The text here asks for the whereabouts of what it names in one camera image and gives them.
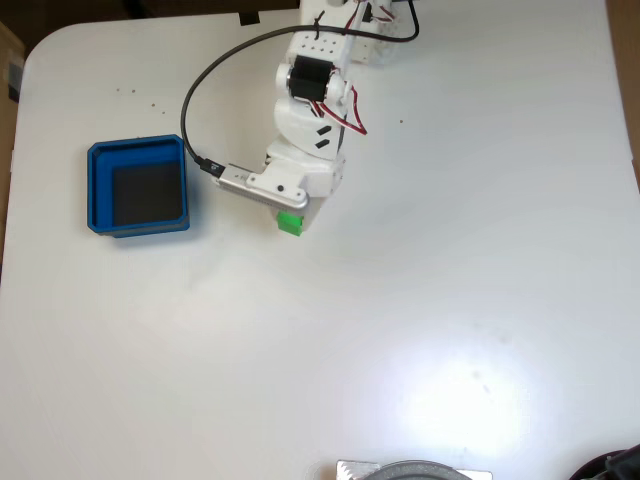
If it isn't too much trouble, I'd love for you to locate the grey round disc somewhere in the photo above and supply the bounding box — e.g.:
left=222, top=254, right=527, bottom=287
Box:
left=372, top=459, right=474, bottom=480

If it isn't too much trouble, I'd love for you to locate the black object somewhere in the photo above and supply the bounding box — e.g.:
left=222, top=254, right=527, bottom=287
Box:
left=569, top=443, right=640, bottom=480

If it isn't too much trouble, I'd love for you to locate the red white wrist wire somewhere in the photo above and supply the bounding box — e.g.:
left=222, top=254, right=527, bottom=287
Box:
left=312, top=84, right=369, bottom=137

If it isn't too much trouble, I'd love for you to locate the silver metal bracket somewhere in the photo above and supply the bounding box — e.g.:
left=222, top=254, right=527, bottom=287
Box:
left=335, top=458, right=494, bottom=480

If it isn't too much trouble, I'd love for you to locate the silver camera box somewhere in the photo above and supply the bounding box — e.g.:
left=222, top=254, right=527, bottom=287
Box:
left=214, top=163, right=310, bottom=210

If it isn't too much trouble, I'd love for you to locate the green cube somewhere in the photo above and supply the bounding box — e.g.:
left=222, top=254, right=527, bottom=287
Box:
left=277, top=210, right=307, bottom=239

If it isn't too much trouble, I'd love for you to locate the blue box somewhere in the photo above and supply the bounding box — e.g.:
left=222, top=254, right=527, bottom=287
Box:
left=86, top=133, right=192, bottom=240

